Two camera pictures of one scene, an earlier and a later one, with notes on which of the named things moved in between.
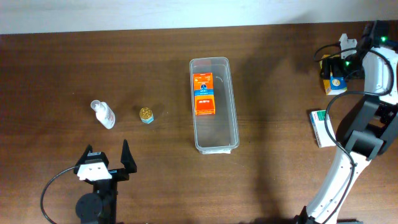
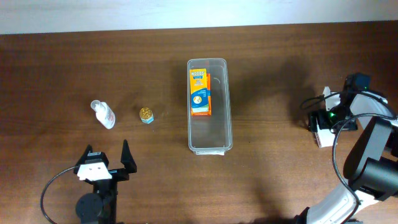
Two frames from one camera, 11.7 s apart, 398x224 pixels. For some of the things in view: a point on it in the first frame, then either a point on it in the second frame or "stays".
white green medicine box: x=324 y=139 stays
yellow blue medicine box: x=336 y=85 -> x=199 y=90
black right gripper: x=336 y=70 -> x=320 y=114
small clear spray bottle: x=104 y=114 stays
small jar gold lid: x=146 y=115 stays
